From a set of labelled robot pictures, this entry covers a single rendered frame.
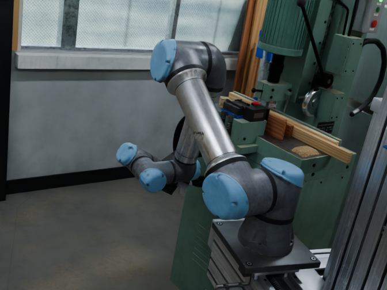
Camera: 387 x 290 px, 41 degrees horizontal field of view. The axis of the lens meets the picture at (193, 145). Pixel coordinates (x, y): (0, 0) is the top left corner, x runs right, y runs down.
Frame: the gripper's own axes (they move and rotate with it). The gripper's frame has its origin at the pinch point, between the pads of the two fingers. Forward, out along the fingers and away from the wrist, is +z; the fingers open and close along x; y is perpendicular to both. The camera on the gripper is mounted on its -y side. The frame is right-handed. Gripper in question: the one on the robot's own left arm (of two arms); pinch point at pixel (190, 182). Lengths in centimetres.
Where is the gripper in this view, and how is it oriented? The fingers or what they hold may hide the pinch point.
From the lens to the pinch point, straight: 190.6
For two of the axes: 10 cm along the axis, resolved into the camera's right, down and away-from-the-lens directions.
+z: 5.8, 3.8, 7.2
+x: 6.1, 3.8, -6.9
